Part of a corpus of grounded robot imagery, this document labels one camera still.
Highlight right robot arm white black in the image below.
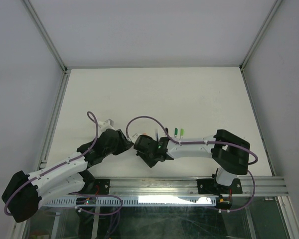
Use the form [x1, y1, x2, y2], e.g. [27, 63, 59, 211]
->
[134, 129, 250, 193]

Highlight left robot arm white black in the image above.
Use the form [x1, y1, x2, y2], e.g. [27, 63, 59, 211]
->
[1, 129, 133, 223]

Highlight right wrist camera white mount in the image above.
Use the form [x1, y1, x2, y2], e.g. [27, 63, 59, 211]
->
[132, 133, 139, 140]

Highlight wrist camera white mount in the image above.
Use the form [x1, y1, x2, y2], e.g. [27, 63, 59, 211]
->
[98, 119, 115, 131]
[132, 133, 139, 140]

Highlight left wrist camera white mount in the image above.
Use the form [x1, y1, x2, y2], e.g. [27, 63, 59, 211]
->
[98, 119, 115, 131]

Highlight aluminium mounting rail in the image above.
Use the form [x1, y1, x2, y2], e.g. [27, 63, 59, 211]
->
[96, 176, 289, 197]

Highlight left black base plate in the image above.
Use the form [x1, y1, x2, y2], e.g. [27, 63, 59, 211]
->
[81, 178, 110, 195]

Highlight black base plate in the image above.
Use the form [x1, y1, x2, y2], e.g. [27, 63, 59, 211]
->
[81, 178, 110, 195]
[197, 178, 218, 195]

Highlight white slotted cable duct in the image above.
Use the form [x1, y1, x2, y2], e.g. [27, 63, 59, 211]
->
[45, 195, 216, 208]

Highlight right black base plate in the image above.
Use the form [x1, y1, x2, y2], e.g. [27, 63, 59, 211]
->
[197, 178, 218, 195]

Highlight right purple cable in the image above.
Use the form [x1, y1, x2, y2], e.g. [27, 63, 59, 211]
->
[126, 116, 259, 212]

